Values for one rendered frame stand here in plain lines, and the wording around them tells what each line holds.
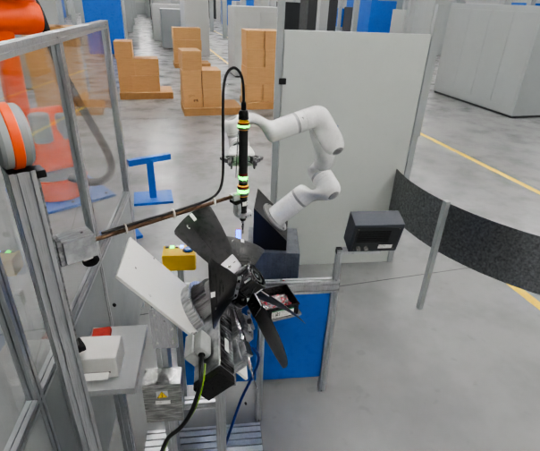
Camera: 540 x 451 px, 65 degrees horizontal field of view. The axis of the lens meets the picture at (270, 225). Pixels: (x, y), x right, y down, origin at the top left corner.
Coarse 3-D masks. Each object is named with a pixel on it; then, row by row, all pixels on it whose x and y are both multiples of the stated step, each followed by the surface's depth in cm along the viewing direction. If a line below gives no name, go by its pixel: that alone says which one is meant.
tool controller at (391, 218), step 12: (360, 216) 213; (372, 216) 214; (384, 216) 215; (396, 216) 215; (348, 228) 219; (360, 228) 209; (372, 228) 210; (384, 228) 211; (396, 228) 212; (348, 240) 220; (360, 240) 215; (372, 240) 215; (384, 240) 216; (396, 240) 218
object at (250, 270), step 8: (248, 264) 168; (240, 272) 166; (248, 272) 164; (256, 272) 171; (256, 280) 163; (264, 280) 172; (240, 288) 164; (248, 288) 164; (256, 288) 164; (264, 288) 167; (240, 296) 167; (248, 296) 166; (240, 304) 166
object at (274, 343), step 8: (264, 312) 160; (256, 320) 167; (264, 320) 162; (264, 328) 164; (272, 328) 156; (264, 336) 166; (272, 336) 159; (272, 344) 161; (280, 344) 151; (280, 352) 156; (280, 360) 160
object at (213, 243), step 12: (204, 216) 169; (180, 228) 160; (192, 228) 163; (204, 228) 166; (216, 228) 170; (192, 240) 162; (204, 240) 164; (216, 240) 167; (228, 240) 171; (204, 252) 164; (216, 252) 166; (228, 252) 168
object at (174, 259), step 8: (168, 248) 212; (176, 248) 213; (168, 256) 206; (176, 256) 207; (184, 256) 207; (192, 256) 208; (168, 264) 209; (176, 264) 209; (184, 264) 210; (192, 264) 210
